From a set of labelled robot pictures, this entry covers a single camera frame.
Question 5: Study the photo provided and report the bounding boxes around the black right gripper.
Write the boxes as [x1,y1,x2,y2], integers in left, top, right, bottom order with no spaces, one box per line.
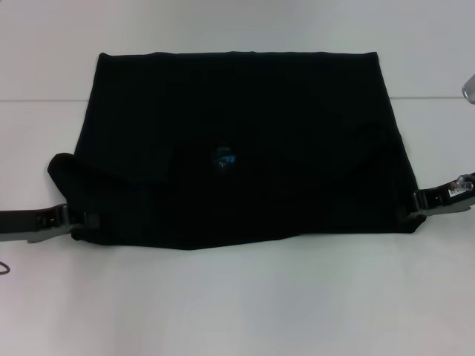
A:
[395,171,475,224]

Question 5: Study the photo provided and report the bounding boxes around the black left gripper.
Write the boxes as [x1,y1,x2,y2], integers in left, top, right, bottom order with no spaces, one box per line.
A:
[0,205,102,245]

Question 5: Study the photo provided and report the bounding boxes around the black shirt with FREE print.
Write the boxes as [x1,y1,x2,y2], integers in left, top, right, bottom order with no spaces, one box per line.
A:
[47,50,428,251]

